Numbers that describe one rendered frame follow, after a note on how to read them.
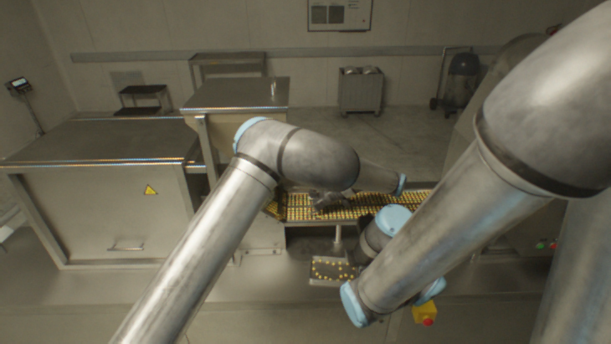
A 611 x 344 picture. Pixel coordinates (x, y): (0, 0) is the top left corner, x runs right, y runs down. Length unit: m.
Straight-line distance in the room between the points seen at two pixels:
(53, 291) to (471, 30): 5.42
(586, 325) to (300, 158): 0.46
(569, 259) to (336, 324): 1.12
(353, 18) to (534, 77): 4.62
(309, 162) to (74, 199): 1.07
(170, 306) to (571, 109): 0.61
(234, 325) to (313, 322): 0.33
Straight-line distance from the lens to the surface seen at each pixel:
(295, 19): 4.82
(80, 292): 1.62
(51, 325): 1.79
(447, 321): 1.60
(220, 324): 1.49
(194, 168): 1.14
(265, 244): 1.46
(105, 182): 1.34
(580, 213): 0.45
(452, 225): 0.38
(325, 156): 0.60
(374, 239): 0.80
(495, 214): 0.35
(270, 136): 0.64
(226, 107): 1.03
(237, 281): 1.39
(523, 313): 1.72
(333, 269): 1.39
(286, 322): 1.45
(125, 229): 1.47
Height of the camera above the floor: 1.89
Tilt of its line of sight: 30 degrees down
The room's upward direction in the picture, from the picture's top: 1 degrees counter-clockwise
